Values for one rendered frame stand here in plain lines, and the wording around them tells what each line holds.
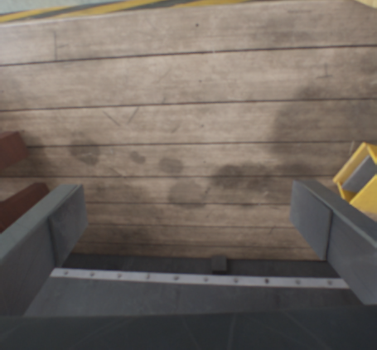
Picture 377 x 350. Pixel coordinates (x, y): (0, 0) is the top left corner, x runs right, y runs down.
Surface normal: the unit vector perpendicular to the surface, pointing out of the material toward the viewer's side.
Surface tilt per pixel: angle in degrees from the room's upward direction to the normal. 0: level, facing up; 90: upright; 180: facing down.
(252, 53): 0
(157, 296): 90
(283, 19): 0
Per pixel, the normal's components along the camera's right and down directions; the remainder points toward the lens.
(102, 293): -0.08, -0.78
